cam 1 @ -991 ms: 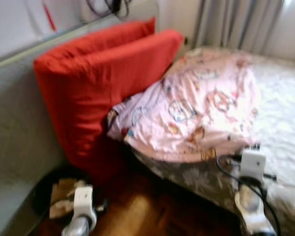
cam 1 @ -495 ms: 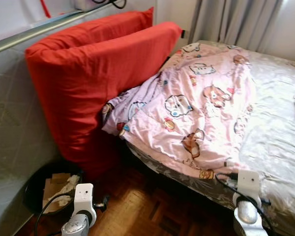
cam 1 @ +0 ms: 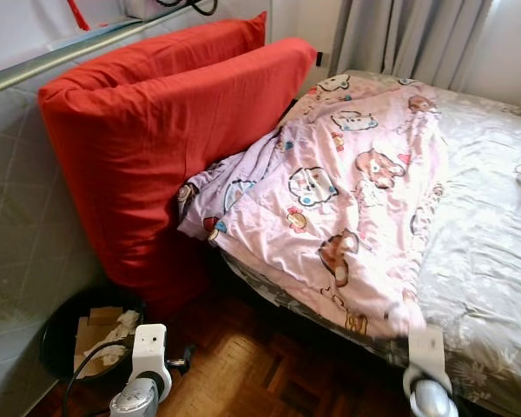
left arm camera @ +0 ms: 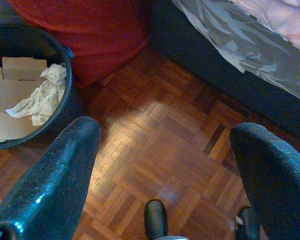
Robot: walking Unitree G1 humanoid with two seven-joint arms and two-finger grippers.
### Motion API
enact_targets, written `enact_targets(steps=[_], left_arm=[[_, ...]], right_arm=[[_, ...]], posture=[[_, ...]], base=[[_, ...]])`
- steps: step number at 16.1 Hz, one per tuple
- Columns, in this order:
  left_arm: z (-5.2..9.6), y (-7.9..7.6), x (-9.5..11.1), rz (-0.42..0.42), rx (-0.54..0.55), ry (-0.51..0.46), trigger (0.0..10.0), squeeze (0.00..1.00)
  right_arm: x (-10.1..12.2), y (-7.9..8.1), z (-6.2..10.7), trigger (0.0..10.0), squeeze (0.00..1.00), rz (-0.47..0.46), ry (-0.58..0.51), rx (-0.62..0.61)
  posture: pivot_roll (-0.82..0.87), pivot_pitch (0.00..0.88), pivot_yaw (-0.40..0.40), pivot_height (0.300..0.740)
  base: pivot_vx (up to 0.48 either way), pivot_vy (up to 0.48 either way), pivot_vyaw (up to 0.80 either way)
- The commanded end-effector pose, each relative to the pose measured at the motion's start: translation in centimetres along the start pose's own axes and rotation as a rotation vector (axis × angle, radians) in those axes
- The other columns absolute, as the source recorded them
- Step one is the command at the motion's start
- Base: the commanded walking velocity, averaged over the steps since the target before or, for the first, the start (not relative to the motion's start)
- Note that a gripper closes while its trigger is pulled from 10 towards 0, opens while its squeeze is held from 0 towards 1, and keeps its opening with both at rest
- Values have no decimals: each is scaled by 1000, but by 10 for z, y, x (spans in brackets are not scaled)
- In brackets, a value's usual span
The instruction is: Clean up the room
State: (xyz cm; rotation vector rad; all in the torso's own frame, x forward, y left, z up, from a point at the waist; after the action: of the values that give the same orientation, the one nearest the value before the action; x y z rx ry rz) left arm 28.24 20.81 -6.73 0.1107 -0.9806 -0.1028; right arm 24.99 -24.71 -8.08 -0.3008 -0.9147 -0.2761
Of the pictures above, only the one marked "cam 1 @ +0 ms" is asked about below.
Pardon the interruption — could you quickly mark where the pink cartoon print blanket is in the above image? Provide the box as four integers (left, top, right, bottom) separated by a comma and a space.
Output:
175, 74, 448, 340

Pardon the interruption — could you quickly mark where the crumpled white tissue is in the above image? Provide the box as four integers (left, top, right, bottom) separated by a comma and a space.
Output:
87, 311, 142, 350

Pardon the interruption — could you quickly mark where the brown cardboard piece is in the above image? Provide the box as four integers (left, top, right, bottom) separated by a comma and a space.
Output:
74, 306, 127, 379

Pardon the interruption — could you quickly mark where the black round waste bin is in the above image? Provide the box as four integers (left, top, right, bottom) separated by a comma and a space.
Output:
39, 287, 148, 385

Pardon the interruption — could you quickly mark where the large red cushion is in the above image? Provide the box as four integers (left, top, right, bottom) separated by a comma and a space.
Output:
48, 10, 268, 88
37, 36, 318, 314

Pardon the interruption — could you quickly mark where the bed with grey floral sheet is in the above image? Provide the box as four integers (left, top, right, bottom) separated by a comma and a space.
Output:
208, 69, 521, 417

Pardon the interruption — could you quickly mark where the grey pleated curtain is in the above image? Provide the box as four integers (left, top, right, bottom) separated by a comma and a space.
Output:
330, 0, 494, 92

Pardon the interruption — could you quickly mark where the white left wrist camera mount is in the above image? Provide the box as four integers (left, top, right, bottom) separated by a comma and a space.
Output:
130, 324, 173, 392

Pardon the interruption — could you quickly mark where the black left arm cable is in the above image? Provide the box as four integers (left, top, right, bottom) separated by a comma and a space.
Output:
63, 341, 135, 417

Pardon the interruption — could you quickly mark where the red strap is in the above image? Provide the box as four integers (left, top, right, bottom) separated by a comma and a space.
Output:
65, 0, 92, 31

